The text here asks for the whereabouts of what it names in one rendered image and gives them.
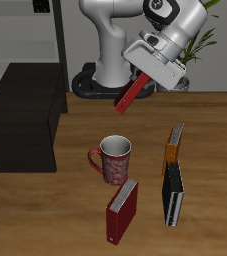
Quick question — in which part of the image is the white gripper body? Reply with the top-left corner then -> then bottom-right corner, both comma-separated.
122,38 -> 187,92

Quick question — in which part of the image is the thin red book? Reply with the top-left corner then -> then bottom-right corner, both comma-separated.
113,71 -> 152,115

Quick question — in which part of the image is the orange book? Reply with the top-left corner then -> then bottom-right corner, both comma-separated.
161,121 -> 186,177

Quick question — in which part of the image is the black box on shelf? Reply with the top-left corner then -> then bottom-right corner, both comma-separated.
32,0 -> 51,14

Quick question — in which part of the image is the black book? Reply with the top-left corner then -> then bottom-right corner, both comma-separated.
161,159 -> 186,228

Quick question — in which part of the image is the thick red book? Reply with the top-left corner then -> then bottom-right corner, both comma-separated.
105,177 -> 140,247

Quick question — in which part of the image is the green pot plant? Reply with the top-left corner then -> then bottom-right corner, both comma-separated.
156,0 -> 221,93

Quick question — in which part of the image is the red patterned mug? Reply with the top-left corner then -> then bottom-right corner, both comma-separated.
87,134 -> 133,187

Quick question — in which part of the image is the grey bookshelf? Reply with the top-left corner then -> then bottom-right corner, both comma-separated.
0,0 -> 70,93

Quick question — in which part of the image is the dark brown desk caddy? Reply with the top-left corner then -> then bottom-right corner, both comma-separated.
0,62 -> 69,174

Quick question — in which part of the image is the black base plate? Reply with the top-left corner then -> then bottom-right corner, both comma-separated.
71,62 -> 156,100

